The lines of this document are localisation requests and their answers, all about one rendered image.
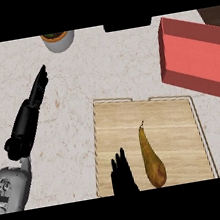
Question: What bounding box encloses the red open box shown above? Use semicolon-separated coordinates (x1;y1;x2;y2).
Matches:
151;8;220;115

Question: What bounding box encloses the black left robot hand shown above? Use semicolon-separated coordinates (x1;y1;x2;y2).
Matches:
0;63;63;164

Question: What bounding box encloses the yellow-brown pear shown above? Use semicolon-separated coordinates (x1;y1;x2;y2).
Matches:
135;117;169;191

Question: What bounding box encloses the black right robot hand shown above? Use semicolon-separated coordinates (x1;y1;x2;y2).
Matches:
106;145;141;196

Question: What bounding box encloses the pale wooden tray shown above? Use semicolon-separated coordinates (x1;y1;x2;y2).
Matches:
80;81;220;199

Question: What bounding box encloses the white plant pot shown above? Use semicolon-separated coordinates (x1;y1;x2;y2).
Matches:
40;29;79;56

